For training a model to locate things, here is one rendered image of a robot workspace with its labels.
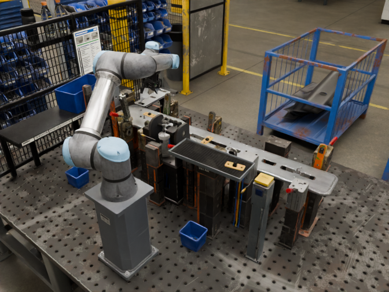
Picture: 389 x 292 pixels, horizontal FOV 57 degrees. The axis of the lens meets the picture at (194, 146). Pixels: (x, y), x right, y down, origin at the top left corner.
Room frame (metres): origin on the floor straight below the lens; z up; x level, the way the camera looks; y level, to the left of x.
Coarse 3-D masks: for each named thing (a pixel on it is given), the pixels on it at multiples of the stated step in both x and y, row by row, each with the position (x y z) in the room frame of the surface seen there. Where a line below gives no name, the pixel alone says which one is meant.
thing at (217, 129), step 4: (216, 116) 1.93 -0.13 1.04; (220, 116) 1.92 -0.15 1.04; (216, 120) 1.88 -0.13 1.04; (220, 120) 1.91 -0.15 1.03; (216, 124) 1.87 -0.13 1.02; (220, 124) 1.91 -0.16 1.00; (216, 128) 1.88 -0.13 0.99; (220, 128) 1.92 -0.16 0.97; (212, 132) 1.86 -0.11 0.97; (216, 132) 1.88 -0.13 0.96; (220, 132) 1.91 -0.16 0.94; (216, 144) 1.89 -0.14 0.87
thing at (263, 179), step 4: (260, 176) 1.19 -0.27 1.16; (264, 176) 1.19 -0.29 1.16; (268, 176) 1.19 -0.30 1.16; (256, 180) 1.16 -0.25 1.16; (260, 180) 1.16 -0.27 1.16; (264, 180) 1.16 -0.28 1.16; (268, 180) 1.16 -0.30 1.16; (272, 180) 1.17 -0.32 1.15; (264, 184) 1.14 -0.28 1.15; (268, 184) 1.14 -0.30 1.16
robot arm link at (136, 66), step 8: (128, 56) 1.50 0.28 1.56; (136, 56) 1.50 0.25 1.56; (144, 56) 1.53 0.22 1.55; (152, 56) 1.65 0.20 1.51; (160, 56) 1.72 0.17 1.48; (168, 56) 1.82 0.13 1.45; (176, 56) 1.85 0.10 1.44; (128, 64) 1.47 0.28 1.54; (136, 64) 1.47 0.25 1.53; (144, 64) 1.50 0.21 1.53; (152, 64) 1.53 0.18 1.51; (160, 64) 1.65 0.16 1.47; (168, 64) 1.77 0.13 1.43; (176, 64) 1.83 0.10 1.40; (128, 72) 1.46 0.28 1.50; (136, 72) 1.47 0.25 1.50; (144, 72) 1.49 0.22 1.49; (152, 72) 1.53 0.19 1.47
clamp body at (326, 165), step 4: (320, 144) 1.59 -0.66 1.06; (328, 148) 1.55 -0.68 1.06; (332, 148) 1.55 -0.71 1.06; (316, 152) 1.52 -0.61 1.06; (328, 152) 1.51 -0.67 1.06; (332, 152) 1.55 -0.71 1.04; (328, 156) 1.49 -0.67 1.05; (312, 160) 1.53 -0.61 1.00; (324, 160) 1.49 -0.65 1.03; (328, 160) 1.51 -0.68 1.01; (312, 164) 1.52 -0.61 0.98; (324, 164) 1.49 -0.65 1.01; (328, 164) 1.54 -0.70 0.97; (316, 168) 1.50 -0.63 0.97; (324, 168) 1.48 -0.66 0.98; (328, 168) 1.54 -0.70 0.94; (312, 176) 1.52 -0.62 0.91; (320, 200) 1.54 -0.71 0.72; (304, 204) 1.52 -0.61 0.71
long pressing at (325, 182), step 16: (144, 112) 2.06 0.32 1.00; (192, 128) 1.86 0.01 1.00; (208, 144) 1.68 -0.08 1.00; (224, 144) 1.68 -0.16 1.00; (240, 144) 1.68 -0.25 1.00; (272, 160) 1.53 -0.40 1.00; (288, 160) 1.53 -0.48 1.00; (272, 176) 1.40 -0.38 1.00; (288, 176) 1.40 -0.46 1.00; (320, 176) 1.40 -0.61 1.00; (320, 192) 1.27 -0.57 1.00
